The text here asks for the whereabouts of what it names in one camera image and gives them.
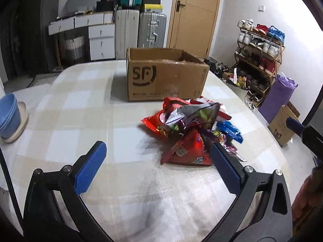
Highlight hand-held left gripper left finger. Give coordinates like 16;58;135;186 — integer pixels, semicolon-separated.
23;141;115;242

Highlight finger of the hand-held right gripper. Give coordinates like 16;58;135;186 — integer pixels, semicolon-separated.
286;117;307;138

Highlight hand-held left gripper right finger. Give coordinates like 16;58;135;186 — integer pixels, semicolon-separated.
202;142;294;242

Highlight pile of snack packets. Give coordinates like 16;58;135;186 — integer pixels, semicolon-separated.
141;96;245;167

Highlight large brown cardboard box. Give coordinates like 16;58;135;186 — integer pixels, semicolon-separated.
126;47;210;102

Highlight person's right forearm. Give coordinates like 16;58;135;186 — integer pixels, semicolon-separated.
291;166;323;228

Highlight small printed cardboard box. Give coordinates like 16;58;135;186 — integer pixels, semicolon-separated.
267;101;301;148

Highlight purple rolled mat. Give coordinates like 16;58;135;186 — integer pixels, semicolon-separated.
258;73;299;123

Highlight wooden shoe rack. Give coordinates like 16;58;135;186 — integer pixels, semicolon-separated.
233;20;285;106

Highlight white round tray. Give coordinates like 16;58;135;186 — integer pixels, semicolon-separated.
1;101;29;144

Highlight rows of assorted shoes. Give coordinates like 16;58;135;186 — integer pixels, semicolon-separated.
237;19;285;107

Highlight heap of dark shoes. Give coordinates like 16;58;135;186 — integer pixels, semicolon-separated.
203;58;235;81

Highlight stack of blue basins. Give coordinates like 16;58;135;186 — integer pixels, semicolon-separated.
0;93;21;139

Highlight white desk with drawers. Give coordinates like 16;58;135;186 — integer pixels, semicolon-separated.
48;12;116;61

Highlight white ribbed suitcase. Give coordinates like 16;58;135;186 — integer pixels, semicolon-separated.
115;9;140;60

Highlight wooden door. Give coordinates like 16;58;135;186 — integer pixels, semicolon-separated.
167;0;223;59

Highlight dark tall cabinet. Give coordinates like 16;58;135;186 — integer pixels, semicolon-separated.
15;0;61;76

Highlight silver ribbed suitcase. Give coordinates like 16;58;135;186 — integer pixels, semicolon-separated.
137;12;167;49

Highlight yellow and black box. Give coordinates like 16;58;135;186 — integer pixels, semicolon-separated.
141;4;163;13

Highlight black cable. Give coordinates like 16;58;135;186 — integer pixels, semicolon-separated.
0;146;24;232

